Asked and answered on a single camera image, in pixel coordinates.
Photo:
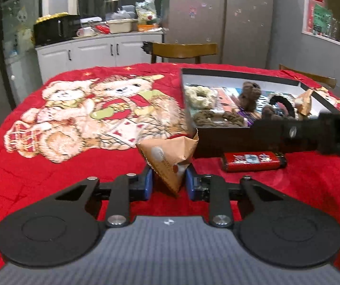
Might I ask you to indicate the wooden chair near cabinet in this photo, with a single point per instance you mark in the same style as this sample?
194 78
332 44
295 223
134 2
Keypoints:
179 51

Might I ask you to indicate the white mug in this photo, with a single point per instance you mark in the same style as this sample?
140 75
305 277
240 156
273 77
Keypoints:
86 32

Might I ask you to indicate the wooden chair right side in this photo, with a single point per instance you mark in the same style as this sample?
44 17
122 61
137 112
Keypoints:
329 81

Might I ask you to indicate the beige plastic basin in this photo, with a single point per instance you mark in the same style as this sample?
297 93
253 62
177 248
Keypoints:
121 25

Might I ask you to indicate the black toaster oven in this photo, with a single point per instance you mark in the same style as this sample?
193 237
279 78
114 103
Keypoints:
55 28

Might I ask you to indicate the red teddy bear blanket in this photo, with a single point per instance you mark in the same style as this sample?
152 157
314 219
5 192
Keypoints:
58 136

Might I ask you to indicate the brown teddy bear toy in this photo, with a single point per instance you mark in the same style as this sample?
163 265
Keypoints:
249 95

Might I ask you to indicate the white kitchen cabinet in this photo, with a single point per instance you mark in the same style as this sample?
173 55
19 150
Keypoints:
122 49

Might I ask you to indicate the silver double door refrigerator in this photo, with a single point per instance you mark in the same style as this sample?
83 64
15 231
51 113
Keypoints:
240 28

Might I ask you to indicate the cream fuzzy scrunchie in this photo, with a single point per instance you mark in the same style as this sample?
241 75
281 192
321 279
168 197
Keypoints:
200 97

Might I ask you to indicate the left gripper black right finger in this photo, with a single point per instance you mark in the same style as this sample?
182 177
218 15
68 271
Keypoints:
272 226

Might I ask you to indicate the black shallow cardboard box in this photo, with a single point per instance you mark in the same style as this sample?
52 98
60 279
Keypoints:
275 103

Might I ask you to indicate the brown knitted scrunchie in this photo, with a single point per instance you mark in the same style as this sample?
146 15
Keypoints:
208 118

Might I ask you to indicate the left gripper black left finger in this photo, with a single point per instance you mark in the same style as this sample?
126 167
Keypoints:
63 227

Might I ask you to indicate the red patterned lighter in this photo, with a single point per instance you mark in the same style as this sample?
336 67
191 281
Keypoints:
252 161

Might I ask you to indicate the brown triangular snack packet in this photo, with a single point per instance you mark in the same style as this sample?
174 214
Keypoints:
303 103
169 158

